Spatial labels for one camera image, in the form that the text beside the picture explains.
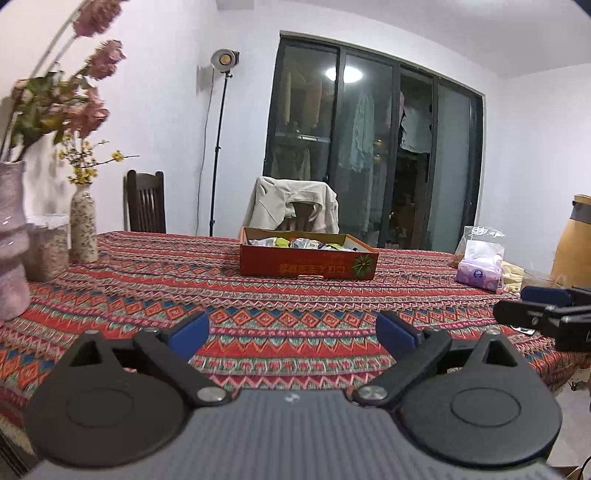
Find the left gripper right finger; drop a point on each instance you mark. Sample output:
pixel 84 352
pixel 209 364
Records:
pixel 416 352

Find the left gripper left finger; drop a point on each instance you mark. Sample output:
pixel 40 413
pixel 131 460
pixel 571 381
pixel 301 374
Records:
pixel 165 354

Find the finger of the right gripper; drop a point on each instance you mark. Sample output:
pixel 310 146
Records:
pixel 547 296

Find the green snack bar packet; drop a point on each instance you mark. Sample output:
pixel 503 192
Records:
pixel 280 242

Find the silver grey snack packet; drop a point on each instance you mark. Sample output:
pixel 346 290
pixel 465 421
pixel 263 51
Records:
pixel 305 243

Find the clear jar with snacks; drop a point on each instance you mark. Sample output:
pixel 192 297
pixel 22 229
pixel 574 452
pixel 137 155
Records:
pixel 48 255

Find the purple tissue pack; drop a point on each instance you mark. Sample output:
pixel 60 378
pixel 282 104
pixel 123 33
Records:
pixel 481 266

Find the clear plastic bag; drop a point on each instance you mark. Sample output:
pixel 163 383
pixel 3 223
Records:
pixel 480 239

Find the patterned red tablecloth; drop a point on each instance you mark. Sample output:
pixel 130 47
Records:
pixel 265 332

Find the red cardboard snack box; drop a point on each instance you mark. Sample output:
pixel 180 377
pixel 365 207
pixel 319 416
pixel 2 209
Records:
pixel 341 256

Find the floral white slim vase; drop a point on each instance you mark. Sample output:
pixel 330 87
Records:
pixel 82 220

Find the dark wooden chair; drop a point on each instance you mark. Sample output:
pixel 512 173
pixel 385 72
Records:
pixel 145 200

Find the tall pink textured vase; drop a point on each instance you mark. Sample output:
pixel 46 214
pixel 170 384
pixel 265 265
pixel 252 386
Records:
pixel 14 290

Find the beige jacket on chair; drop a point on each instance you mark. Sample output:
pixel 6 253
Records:
pixel 275 200

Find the black framed glass door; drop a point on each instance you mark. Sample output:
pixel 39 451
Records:
pixel 400 146

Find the yellow flower twigs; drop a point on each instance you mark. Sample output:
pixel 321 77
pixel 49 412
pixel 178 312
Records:
pixel 79 154

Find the pink dried roses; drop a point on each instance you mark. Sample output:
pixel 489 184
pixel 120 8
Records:
pixel 50 102

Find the studio light on stand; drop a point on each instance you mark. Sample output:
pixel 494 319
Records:
pixel 223 63

